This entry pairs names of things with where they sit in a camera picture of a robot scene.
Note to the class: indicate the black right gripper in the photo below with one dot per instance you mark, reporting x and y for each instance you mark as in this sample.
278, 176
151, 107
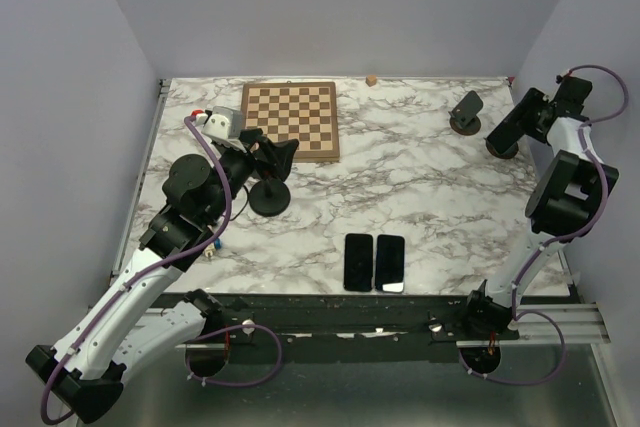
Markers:
532, 100

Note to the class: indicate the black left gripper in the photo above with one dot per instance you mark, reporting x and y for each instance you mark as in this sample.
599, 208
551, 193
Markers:
280, 154

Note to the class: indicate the black round-base phone stand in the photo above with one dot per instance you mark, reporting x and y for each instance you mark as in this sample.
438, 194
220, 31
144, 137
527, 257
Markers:
269, 198

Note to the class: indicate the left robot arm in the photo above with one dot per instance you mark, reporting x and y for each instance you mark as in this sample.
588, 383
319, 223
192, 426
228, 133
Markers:
85, 371

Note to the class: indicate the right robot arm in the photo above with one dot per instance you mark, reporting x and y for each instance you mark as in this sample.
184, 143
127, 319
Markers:
565, 204

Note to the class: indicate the round wooden stand right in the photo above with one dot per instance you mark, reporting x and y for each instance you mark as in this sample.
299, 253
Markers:
510, 153

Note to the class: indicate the wooden chessboard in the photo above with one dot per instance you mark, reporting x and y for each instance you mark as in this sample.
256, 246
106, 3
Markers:
305, 111

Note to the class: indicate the beige blue toy block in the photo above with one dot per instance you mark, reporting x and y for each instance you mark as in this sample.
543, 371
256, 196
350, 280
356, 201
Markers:
210, 250

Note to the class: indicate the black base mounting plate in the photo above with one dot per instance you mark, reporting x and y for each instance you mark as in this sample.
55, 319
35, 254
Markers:
350, 309

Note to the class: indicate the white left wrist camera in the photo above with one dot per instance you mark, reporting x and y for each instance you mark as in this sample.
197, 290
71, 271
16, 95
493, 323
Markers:
221, 125

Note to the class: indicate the aluminium rail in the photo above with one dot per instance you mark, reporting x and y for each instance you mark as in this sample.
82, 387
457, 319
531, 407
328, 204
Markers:
553, 324

